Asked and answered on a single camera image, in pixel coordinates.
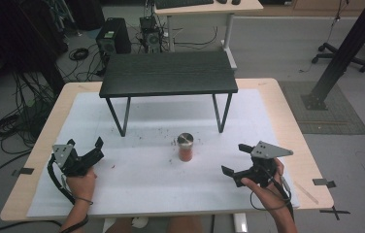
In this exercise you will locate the person's leg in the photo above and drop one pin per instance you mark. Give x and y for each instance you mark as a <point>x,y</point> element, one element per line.
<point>120,226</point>
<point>185,225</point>

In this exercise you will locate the black computer mouse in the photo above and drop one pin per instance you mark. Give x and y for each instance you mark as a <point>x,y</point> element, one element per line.
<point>236,1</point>

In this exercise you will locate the black tape piece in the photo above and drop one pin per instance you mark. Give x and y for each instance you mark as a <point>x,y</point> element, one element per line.
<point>323,182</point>
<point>23,171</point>

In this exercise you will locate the red spice jar metal lid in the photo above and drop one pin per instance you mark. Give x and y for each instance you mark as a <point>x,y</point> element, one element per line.
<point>185,152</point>

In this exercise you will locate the black shelf with metal legs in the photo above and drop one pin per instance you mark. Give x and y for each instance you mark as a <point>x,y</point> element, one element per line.
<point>167,74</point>

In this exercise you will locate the person's left hand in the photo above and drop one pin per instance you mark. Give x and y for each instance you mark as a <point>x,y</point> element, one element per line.
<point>82,186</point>

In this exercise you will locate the white table leg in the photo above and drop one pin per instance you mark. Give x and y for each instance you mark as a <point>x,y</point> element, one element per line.
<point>240,223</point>

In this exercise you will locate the thin black wristband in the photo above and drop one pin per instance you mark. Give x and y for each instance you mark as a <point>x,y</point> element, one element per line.
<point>85,200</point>

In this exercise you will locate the black computer tower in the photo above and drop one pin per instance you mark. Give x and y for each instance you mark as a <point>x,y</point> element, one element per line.
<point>112,39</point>

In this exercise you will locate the white table mat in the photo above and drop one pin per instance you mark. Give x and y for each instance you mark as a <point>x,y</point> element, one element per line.
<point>158,187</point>

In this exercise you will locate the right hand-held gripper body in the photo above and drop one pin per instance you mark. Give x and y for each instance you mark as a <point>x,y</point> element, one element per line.
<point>264,150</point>

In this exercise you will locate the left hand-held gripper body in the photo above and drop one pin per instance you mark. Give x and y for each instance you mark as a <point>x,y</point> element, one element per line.
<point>70,163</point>

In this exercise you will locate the scattered red spice crumbs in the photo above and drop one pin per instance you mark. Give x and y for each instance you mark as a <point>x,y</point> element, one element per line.
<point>173,142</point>

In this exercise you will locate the black metal post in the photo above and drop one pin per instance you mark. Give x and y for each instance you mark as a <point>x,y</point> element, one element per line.
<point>345,51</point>

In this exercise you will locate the person's right hand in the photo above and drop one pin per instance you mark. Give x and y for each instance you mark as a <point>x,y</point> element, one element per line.
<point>272,197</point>

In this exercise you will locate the grey floor mat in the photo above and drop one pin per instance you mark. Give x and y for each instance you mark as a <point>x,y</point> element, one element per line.
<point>332,119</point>

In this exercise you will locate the black tape cross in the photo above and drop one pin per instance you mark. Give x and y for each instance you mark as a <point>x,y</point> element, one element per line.
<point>334,212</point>

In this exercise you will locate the black keyboard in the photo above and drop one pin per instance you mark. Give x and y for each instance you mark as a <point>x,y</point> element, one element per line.
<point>183,3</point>

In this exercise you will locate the light wooden desk white legs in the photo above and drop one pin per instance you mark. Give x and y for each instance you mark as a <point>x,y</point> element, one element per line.
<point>203,9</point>

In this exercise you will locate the open computer case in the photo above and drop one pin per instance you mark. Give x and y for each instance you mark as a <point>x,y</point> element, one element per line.
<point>151,37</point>

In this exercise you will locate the black office chair base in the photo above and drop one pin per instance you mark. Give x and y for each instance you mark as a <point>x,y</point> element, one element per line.
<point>336,53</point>

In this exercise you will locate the dark cabinet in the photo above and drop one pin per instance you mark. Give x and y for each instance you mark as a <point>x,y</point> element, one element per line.
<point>15,32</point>

